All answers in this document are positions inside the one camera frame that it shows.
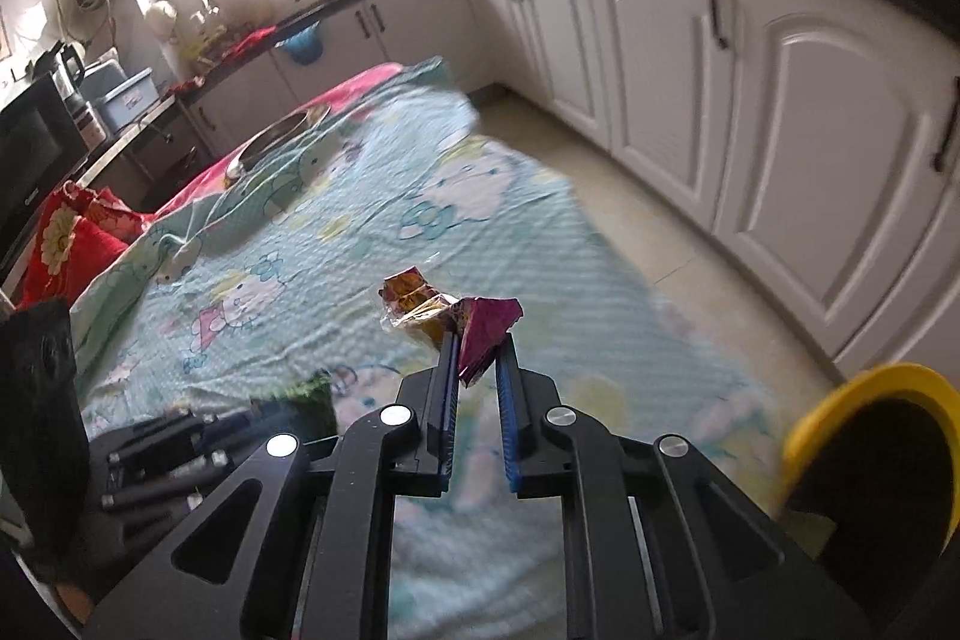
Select metal bowl on table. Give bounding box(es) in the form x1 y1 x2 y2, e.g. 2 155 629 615
224 104 332 185

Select yellow pink snack wrapper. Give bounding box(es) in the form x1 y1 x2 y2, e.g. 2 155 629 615
377 266 524 388

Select light blue cartoon bedsheet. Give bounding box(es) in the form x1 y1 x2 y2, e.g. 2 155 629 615
70 55 790 640

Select blue hanging basket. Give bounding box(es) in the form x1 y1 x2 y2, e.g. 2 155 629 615
277 23 324 67

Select red floral cloth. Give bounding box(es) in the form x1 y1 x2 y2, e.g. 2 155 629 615
16 181 156 310

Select white base cabinets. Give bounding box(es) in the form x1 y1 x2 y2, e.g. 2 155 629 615
197 0 958 377

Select yellow rimmed trash bin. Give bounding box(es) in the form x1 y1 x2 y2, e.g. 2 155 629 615
779 362 958 557

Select blue plastic storage box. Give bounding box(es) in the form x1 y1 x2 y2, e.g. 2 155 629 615
93 68 160 135

